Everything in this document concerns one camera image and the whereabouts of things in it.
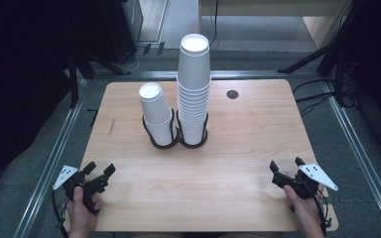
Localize tall stack of white paper cups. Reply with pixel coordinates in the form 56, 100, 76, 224
176, 33, 212, 146

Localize black tripod stand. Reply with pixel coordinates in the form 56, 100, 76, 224
277, 0, 365, 107

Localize white floor cable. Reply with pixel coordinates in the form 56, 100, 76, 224
120, 46, 147, 72

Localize light wooden desk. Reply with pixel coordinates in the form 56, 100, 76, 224
198, 0, 355, 50

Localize person's right hand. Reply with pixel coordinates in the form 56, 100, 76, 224
283, 182, 326, 238

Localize aluminium floor rail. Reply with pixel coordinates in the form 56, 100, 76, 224
13, 78, 90, 238
320, 78, 381, 237

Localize black wire cup holder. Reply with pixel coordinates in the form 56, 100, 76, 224
141, 108, 209, 150

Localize black curtain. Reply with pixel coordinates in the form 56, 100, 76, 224
0, 0, 77, 226

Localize black floor cables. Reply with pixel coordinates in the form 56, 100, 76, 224
292, 77, 358, 117

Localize left hand-held gripper black cable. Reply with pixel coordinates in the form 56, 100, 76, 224
51, 189, 70, 238

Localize dark cabinet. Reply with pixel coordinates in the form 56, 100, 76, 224
100, 0, 144, 63

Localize short stack of white paper cups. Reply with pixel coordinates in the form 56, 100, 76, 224
138, 81, 177, 147

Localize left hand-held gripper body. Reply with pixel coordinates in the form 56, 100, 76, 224
52, 165, 110, 216

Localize black hanging cable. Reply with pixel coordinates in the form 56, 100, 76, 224
209, 0, 220, 48

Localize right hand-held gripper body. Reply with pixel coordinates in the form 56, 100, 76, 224
272, 163, 339, 200

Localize hand-held gripper black cable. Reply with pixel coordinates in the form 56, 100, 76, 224
51, 189, 70, 238
314, 189, 333, 237

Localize black metal stand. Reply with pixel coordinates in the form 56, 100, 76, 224
66, 49, 133, 109

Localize person's left hand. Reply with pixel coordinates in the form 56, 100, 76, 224
66, 185, 103, 238

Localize right hand-held gripper black cable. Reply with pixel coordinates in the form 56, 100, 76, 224
314, 189, 333, 237

